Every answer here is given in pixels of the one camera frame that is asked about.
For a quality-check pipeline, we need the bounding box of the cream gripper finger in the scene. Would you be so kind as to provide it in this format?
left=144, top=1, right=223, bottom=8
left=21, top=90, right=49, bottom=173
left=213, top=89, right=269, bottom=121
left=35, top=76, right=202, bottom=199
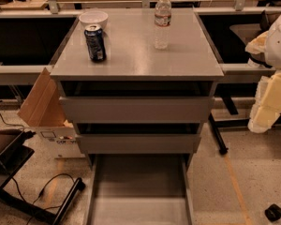
left=247, top=71, right=281, bottom=133
left=245, top=31, right=268, bottom=54

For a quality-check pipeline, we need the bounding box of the clear plastic water bottle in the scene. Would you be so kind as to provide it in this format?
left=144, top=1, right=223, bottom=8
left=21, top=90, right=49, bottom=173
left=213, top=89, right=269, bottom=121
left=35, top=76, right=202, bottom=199
left=155, top=0, right=171, bottom=50

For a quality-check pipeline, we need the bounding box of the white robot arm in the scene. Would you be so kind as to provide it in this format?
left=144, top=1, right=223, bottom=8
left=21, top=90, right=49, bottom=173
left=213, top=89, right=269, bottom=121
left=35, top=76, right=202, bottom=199
left=245, top=14, right=281, bottom=133

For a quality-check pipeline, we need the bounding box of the grey drawer cabinet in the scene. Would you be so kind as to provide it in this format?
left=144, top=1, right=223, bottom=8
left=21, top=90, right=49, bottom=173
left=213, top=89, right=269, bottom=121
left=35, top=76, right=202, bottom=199
left=50, top=7, right=225, bottom=171

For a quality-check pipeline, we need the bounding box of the open bottom grey drawer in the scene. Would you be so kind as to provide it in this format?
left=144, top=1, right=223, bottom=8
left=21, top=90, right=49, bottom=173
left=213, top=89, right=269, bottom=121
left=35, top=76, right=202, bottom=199
left=83, top=154, right=195, bottom=225

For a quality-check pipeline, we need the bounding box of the top grey drawer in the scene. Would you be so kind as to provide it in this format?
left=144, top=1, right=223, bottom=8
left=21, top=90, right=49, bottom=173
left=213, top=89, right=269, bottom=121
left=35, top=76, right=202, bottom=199
left=60, top=81, right=214, bottom=123

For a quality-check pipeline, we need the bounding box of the middle grey drawer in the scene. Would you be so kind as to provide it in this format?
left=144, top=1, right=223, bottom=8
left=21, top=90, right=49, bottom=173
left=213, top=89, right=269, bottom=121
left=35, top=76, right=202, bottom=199
left=76, top=123, right=200, bottom=154

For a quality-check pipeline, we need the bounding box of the black office chair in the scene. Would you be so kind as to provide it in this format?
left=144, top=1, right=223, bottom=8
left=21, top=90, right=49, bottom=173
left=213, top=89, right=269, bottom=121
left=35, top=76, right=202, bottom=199
left=230, top=10, right=280, bottom=66

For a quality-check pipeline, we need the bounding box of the black table leg right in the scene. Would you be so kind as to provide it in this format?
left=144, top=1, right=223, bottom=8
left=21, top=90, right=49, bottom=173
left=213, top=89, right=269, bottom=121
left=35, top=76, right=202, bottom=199
left=208, top=93, right=281, bottom=155

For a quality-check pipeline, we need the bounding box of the blue soda can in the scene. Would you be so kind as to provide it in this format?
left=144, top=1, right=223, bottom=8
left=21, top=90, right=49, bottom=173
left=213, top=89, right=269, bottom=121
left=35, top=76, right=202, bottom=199
left=84, top=24, right=106, bottom=62

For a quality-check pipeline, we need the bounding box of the white bowl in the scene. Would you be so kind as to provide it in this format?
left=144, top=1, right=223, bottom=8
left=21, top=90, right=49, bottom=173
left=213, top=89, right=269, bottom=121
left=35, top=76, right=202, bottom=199
left=79, top=10, right=109, bottom=29

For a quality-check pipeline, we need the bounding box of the cardboard box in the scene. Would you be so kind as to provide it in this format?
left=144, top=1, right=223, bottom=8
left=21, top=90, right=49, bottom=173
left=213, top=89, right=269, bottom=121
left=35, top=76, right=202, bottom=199
left=18, top=68, right=84, bottom=158

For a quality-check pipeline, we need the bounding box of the black table stand left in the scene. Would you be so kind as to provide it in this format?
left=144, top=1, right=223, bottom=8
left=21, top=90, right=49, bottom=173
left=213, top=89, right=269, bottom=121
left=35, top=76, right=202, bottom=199
left=0, top=135, right=90, bottom=225

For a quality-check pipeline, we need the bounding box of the black cable on floor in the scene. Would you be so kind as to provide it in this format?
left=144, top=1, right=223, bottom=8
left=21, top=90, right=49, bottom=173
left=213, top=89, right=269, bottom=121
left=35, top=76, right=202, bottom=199
left=0, top=98, right=76, bottom=225

